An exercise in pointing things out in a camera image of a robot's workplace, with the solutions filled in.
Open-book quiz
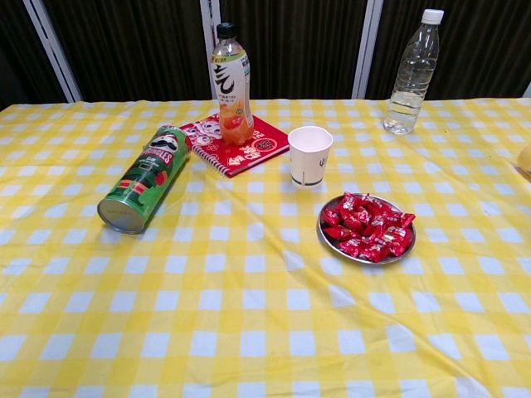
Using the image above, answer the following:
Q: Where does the round metal plate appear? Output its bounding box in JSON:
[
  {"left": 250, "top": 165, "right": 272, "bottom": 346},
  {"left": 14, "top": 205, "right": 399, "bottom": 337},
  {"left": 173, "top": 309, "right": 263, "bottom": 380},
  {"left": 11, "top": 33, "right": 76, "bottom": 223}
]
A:
[{"left": 317, "top": 192, "right": 417, "bottom": 265}]

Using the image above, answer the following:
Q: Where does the white paper cup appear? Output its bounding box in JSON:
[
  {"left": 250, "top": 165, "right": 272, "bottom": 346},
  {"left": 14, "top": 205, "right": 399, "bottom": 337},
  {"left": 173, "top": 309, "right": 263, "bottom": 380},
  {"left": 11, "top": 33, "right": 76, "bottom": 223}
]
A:
[{"left": 288, "top": 126, "right": 334, "bottom": 192}]

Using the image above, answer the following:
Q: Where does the red spiral notebook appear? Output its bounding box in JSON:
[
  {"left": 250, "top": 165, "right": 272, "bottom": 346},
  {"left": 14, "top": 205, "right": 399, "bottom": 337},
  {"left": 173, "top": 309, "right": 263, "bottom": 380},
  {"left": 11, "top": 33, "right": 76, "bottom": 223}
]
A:
[{"left": 178, "top": 114, "right": 290, "bottom": 179}]

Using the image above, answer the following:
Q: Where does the orange drink bottle black cap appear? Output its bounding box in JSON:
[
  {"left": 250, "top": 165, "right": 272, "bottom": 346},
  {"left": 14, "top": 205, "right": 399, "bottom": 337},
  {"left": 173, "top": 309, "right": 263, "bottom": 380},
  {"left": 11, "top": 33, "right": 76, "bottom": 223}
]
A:
[{"left": 210, "top": 22, "right": 256, "bottom": 146}]

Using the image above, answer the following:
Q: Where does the yellow white checkered tablecloth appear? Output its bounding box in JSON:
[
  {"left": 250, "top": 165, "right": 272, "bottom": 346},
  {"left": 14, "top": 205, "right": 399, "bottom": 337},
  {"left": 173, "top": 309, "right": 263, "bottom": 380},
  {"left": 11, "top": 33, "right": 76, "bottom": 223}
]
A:
[{"left": 0, "top": 98, "right": 531, "bottom": 398}]

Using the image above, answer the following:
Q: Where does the green Pringles can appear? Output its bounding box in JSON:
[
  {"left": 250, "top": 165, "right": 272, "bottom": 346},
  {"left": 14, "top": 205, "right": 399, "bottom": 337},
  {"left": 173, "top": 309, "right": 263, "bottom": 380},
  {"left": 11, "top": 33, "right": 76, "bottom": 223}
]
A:
[{"left": 97, "top": 124, "right": 194, "bottom": 235}]

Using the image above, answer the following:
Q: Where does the black pleated curtain panel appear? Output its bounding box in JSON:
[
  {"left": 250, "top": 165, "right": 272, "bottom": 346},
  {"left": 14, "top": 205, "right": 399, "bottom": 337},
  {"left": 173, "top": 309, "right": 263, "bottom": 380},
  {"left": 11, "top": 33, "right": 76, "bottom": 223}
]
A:
[
  {"left": 41, "top": 0, "right": 207, "bottom": 103},
  {"left": 0, "top": 0, "right": 70, "bottom": 111},
  {"left": 364, "top": 0, "right": 531, "bottom": 100},
  {"left": 217, "top": 0, "right": 370, "bottom": 100}
]

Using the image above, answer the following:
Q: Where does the clear water bottle white cap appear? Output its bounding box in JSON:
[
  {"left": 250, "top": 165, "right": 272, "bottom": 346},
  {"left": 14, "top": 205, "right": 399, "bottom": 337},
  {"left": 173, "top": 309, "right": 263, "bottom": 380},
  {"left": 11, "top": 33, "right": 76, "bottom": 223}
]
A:
[{"left": 382, "top": 7, "right": 446, "bottom": 136}]

